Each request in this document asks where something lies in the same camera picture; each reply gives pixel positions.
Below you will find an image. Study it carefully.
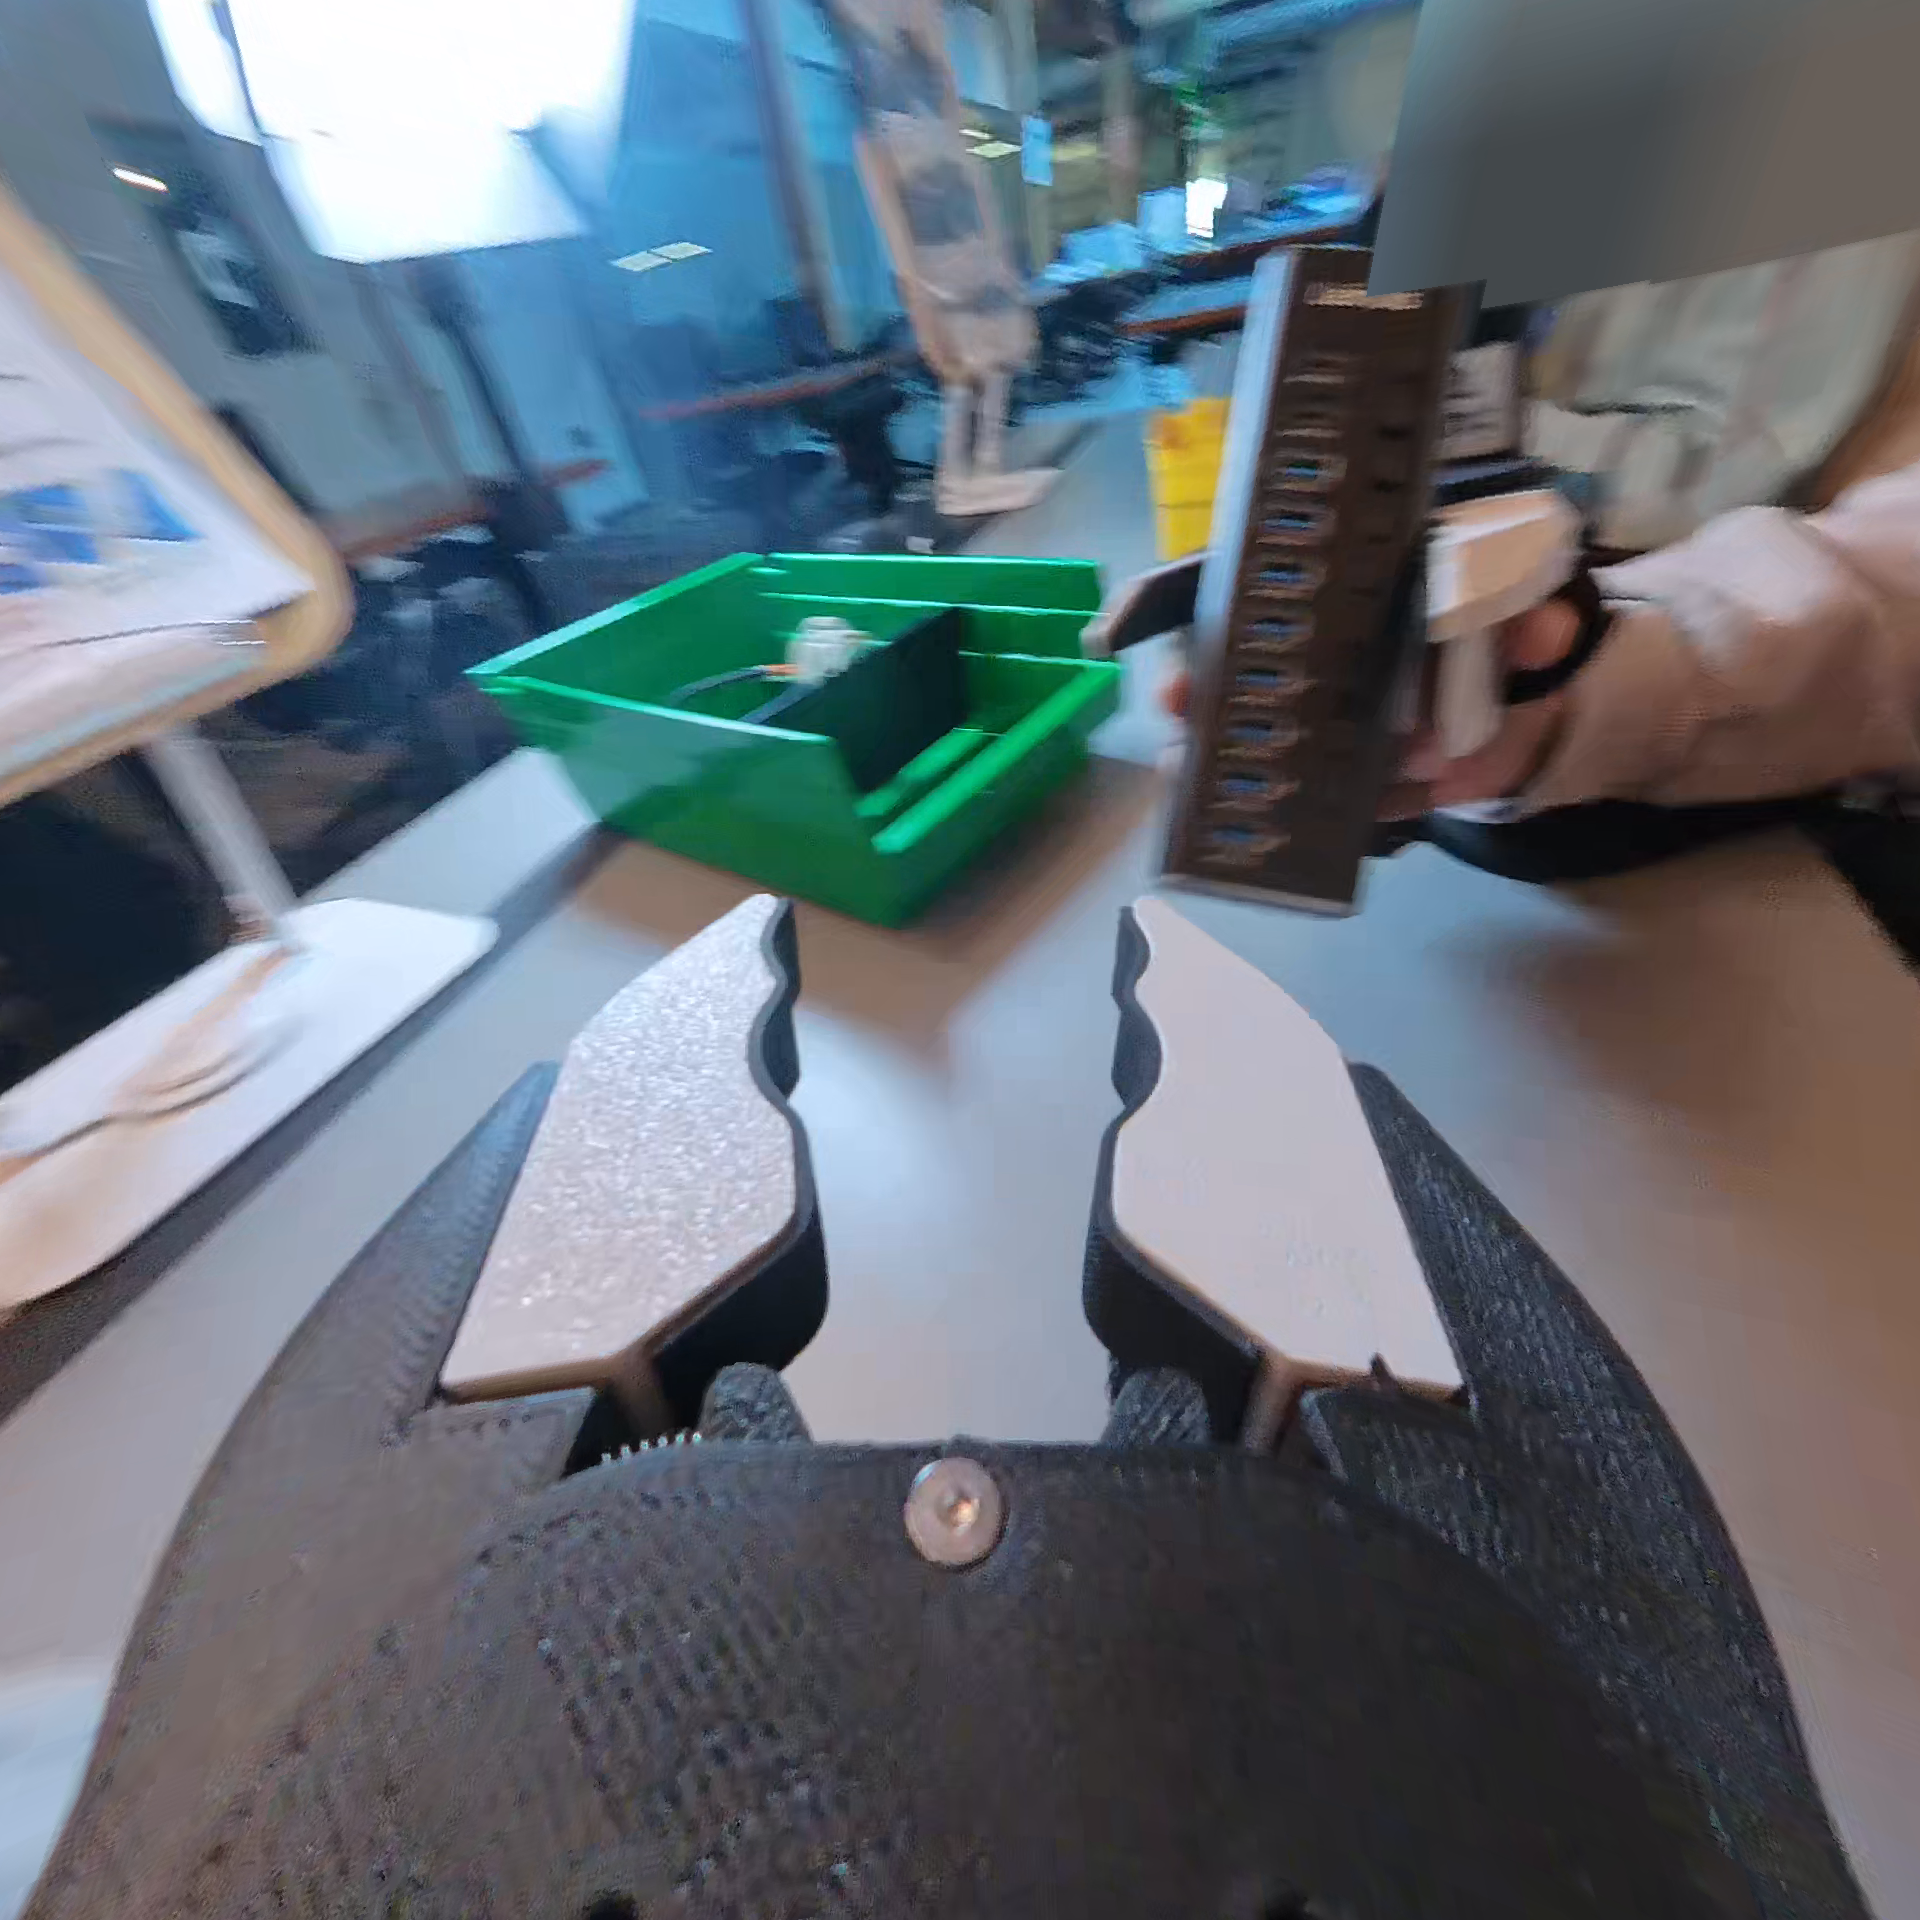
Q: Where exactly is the black divider panel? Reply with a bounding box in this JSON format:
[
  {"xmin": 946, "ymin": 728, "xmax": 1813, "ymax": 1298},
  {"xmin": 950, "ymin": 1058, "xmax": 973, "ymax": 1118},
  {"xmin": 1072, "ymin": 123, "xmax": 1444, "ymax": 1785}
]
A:
[{"xmin": 747, "ymin": 609, "xmax": 969, "ymax": 798}]

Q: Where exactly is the large black USB hub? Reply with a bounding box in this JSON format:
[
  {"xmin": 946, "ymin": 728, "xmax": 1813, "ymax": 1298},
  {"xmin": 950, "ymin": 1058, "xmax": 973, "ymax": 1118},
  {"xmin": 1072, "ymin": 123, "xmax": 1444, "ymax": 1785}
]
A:
[{"xmin": 1152, "ymin": 245, "xmax": 1468, "ymax": 917}]

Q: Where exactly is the black cable with brown plug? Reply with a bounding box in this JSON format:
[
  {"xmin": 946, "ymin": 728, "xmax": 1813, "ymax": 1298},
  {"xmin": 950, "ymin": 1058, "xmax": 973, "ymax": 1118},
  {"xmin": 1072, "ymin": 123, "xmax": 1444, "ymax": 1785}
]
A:
[{"xmin": 668, "ymin": 670, "xmax": 812, "ymax": 726}]

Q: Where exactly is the wooden sign board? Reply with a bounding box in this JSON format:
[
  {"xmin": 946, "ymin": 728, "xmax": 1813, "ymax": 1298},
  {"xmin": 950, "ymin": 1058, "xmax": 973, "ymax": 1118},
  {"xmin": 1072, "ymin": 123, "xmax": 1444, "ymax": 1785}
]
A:
[{"xmin": 0, "ymin": 190, "xmax": 355, "ymax": 814}]

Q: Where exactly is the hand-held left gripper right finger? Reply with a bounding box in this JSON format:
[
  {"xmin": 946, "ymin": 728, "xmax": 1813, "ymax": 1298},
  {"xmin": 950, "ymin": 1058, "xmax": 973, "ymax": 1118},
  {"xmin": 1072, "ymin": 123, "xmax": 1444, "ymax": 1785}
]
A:
[{"xmin": 1078, "ymin": 895, "xmax": 1468, "ymax": 1453}]

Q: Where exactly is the black padded cushion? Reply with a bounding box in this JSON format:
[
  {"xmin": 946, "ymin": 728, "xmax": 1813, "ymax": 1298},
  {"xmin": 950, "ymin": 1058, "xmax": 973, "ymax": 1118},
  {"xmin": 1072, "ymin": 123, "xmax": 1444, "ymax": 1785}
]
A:
[{"xmin": 1416, "ymin": 796, "xmax": 1920, "ymax": 958}]

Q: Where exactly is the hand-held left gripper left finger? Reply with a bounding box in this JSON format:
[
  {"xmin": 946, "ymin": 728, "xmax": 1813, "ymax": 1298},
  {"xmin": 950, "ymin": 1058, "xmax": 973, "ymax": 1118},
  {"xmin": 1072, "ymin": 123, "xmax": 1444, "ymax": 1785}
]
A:
[{"xmin": 440, "ymin": 895, "xmax": 832, "ymax": 1433}]

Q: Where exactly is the person's right forearm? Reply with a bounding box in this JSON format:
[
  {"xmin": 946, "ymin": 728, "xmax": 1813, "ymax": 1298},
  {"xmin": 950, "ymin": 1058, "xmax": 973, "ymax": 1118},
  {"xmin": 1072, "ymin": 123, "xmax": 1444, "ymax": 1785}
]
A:
[{"xmin": 1527, "ymin": 466, "xmax": 1920, "ymax": 814}]

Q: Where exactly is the person's torso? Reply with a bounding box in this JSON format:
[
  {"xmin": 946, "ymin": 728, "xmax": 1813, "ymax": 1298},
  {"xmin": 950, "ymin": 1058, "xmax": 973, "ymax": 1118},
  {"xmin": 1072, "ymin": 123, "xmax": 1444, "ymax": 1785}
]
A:
[{"xmin": 1527, "ymin": 226, "xmax": 1920, "ymax": 515}]

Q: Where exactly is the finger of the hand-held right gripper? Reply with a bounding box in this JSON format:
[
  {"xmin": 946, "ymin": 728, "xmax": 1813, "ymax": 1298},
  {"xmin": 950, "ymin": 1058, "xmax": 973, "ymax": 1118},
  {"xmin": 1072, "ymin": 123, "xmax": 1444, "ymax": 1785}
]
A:
[{"xmin": 1078, "ymin": 552, "xmax": 1214, "ymax": 666}]

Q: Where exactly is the green plastic bin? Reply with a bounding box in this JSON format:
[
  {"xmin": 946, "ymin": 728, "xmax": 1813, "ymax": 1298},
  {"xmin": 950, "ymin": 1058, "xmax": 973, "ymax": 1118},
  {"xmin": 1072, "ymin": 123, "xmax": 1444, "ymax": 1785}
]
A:
[{"xmin": 464, "ymin": 552, "xmax": 1124, "ymax": 926}]

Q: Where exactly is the person's right hand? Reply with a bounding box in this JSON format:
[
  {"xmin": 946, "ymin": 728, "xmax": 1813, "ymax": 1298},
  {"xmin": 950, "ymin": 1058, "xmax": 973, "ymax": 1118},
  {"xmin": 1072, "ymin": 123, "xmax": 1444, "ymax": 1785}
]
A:
[{"xmin": 1384, "ymin": 595, "xmax": 1582, "ymax": 827}]

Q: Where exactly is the yellow bin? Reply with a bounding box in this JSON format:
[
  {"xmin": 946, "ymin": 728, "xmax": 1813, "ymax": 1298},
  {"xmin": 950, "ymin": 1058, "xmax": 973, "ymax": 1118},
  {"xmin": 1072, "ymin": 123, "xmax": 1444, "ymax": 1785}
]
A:
[{"xmin": 1146, "ymin": 398, "xmax": 1238, "ymax": 565}]

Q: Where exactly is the wooden floor sign stand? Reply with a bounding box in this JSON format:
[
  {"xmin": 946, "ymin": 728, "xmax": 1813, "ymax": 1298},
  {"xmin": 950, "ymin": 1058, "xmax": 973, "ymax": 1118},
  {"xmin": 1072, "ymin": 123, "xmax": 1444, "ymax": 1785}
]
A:
[{"xmin": 855, "ymin": 0, "xmax": 1072, "ymax": 515}]

